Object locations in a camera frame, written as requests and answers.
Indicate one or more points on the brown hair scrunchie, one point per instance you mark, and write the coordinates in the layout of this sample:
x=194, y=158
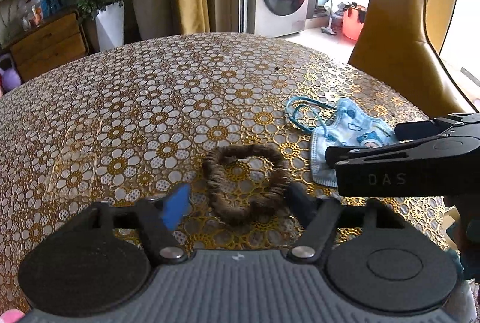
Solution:
x=212, y=176

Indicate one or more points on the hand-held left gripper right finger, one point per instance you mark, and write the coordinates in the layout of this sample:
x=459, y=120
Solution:
x=302, y=204

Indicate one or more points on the tall yellow giraffe figure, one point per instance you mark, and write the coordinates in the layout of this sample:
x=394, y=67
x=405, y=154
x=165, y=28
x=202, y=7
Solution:
x=393, y=26

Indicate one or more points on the purple kettlebell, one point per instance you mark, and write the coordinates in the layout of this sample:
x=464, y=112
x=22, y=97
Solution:
x=9, y=77

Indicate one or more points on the red bucket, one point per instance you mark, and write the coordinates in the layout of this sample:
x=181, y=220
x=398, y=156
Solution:
x=352, y=24

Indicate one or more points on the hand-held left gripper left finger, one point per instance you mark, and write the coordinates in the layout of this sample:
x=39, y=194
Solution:
x=176, y=206

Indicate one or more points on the blue printed face mask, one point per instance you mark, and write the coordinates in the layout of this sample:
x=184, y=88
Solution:
x=352, y=124

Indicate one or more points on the wooden drawer cabinet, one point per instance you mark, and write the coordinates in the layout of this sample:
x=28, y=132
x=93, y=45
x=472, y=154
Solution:
x=48, y=45

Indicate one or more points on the clear figurine box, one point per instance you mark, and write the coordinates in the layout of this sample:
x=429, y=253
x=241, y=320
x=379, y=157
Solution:
x=30, y=13

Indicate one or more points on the white angular planter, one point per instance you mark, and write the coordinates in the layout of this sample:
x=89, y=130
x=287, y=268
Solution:
x=110, y=26

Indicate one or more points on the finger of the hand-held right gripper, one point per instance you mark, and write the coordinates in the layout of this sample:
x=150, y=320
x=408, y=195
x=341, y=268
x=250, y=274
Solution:
x=423, y=129
x=360, y=156

